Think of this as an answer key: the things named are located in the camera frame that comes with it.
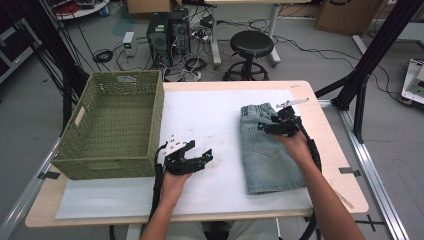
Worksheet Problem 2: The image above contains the beige tape strip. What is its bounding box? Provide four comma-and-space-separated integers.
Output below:
334, 190, 354, 210

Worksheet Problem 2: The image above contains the hand-held gripper cable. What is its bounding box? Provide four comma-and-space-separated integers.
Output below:
293, 116, 324, 240
148, 143, 168, 221

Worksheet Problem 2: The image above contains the black tape marker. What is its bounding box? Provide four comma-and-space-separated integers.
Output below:
36, 170, 61, 180
338, 167, 362, 178

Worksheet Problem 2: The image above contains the black computer tower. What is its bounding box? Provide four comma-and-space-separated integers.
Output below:
146, 13, 173, 69
169, 8, 192, 56

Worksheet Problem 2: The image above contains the aluminium floor rail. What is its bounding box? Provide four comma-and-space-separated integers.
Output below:
0, 136, 66, 240
319, 99, 409, 240

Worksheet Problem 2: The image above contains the black metal frame stand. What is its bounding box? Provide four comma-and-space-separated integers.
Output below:
0, 0, 101, 138
314, 0, 424, 144

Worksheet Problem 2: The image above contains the person's right hand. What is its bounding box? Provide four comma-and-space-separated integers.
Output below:
274, 131, 316, 168

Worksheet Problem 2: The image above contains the coiled black cable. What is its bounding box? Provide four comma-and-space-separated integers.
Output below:
92, 49, 114, 64

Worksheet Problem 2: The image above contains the large cardboard box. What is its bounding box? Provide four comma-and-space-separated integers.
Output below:
315, 0, 381, 36

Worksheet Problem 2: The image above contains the round white table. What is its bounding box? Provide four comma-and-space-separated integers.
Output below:
43, 0, 111, 21

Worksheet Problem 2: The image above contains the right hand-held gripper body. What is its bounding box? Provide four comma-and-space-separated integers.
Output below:
271, 97, 310, 138

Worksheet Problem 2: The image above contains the black tape cross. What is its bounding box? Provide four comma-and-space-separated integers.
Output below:
354, 214, 386, 233

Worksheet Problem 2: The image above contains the green woven basket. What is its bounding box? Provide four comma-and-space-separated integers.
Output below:
50, 69, 165, 181

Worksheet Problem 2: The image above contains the black round stool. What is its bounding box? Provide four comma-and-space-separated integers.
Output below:
223, 30, 275, 82

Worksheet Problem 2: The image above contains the light blue denim skirt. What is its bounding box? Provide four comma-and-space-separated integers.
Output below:
239, 102, 307, 196

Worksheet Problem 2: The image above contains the small white device green display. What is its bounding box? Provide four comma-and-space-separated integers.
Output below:
122, 31, 138, 57

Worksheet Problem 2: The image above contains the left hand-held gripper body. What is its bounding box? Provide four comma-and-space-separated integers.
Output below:
162, 134, 193, 176

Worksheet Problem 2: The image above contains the white foam mat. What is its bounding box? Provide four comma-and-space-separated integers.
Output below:
54, 89, 316, 220

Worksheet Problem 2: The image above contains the white machine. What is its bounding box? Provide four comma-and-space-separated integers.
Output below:
400, 59, 424, 108

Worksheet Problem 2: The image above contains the left hand-held gripper cable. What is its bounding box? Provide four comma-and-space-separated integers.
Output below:
148, 143, 168, 221

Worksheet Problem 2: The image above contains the person's left hand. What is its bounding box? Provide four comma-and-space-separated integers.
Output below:
160, 172, 193, 204

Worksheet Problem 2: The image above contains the right hand-held gripper cable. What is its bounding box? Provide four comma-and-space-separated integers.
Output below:
293, 116, 324, 240

